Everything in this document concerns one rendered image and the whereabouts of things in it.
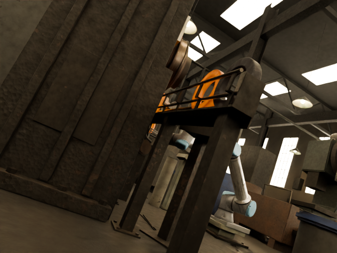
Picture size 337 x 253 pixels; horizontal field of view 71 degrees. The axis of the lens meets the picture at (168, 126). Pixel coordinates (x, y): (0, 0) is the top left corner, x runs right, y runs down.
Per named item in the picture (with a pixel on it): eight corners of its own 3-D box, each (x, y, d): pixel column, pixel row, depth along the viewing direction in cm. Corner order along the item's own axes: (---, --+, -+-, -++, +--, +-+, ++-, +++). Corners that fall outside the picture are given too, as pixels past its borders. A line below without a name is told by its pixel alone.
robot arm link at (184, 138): (176, 150, 169) (185, 137, 174) (188, 151, 160) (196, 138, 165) (169, 141, 164) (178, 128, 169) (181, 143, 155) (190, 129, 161)
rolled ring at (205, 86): (194, 121, 96) (187, 118, 95) (200, 88, 106) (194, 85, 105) (225, 101, 82) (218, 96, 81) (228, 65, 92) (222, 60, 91)
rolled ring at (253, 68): (232, 68, 86) (225, 64, 85) (271, 55, 69) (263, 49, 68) (212, 113, 84) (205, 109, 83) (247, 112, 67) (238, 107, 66)
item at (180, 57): (164, 83, 159) (189, 26, 168) (146, 95, 203) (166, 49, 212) (172, 87, 161) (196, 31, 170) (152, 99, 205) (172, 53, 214)
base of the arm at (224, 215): (224, 219, 240) (227, 210, 242) (237, 225, 222) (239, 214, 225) (209, 214, 233) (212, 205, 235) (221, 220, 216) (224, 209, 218)
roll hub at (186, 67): (177, 81, 173) (190, 49, 178) (164, 89, 199) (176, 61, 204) (183, 85, 174) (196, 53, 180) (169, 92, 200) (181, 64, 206)
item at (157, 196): (150, 205, 233) (169, 156, 244) (146, 202, 244) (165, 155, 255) (160, 209, 237) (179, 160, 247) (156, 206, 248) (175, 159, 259)
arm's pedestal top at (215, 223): (222, 225, 247) (223, 221, 248) (244, 237, 218) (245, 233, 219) (199, 216, 234) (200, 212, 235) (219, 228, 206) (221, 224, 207)
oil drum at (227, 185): (210, 214, 450) (225, 170, 468) (195, 206, 505) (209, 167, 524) (233, 223, 468) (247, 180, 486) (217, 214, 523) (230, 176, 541)
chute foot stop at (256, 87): (232, 106, 64) (246, 72, 65) (231, 106, 65) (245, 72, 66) (252, 118, 66) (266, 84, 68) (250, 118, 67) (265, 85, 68)
